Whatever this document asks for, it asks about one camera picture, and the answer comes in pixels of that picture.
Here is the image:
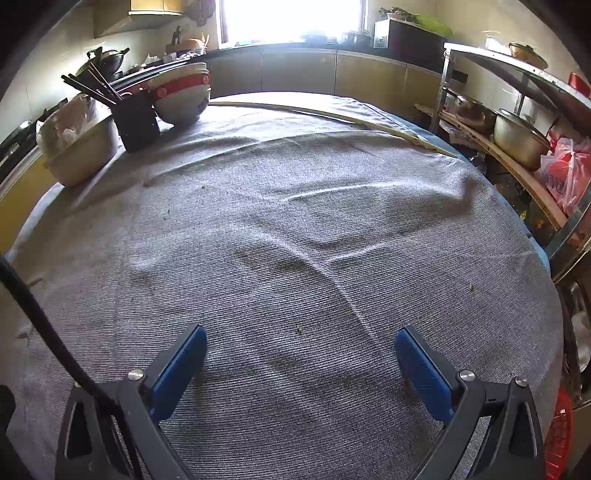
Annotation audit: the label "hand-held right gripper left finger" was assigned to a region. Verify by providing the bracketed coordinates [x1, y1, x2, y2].
[55, 324, 208, 480]

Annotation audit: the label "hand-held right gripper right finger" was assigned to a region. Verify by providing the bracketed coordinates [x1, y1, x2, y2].
[395, 326, 548, 480]

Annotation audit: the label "red plastic basket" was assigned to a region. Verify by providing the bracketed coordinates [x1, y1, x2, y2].
[545, 387, 574, 480]

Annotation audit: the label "grey ribbed table cloth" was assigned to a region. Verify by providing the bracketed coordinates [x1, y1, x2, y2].
[4, 95, 565, 480]

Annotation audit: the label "metal storage rack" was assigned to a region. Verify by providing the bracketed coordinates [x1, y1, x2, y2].
[431, 42, 591, 287]

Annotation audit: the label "beige plastic basin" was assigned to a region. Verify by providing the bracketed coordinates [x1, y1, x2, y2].
[37, 95, 122, 188]

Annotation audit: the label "blue table cover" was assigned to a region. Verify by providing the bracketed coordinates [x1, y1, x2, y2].
[369, 108, 552, 273]

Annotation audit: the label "pink plastic bag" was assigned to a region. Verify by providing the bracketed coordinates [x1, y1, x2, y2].
[541, 137, 591, 215]

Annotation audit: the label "large steel pot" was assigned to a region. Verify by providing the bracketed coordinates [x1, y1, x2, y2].
[493, 108, 552, 171]

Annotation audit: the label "black chopstick holder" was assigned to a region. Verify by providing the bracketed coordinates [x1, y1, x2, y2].
[113, 90, 161, 153]

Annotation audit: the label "small steel pot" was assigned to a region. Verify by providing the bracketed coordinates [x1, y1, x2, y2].
[445, 90, 497, 134]

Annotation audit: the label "clear plastic bag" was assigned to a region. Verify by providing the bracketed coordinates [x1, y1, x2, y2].
[37, 95, 114, 155]

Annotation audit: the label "long wooden strip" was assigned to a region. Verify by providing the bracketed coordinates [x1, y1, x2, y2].
[210, 99, 458, 158]

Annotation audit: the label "white bowl with red band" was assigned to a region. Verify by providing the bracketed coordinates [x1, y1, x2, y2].
[148, 69, 211, 100]

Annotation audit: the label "bundle of black chopsticks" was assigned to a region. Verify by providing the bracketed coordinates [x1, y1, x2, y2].
[61, 60, 124, 106]

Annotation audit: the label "black wok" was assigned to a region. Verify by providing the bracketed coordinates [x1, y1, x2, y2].
[76, 46, 131, 79]

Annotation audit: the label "yellow counter cabinets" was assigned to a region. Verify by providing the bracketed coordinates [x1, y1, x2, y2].
[205, 44, 444, 112]

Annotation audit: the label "black microwave oven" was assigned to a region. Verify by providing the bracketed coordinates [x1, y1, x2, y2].
[374, 18, 446, 70]

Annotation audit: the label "steel lidded bowl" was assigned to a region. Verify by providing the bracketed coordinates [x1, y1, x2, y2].
[509, 41, 549, 70]

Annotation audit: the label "yellow upper cabinet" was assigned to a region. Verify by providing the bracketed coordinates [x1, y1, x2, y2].
[95, 0, 185, 38]

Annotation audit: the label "kitchen window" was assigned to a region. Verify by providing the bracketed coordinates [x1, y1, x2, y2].
[217, 0, 370, 49]

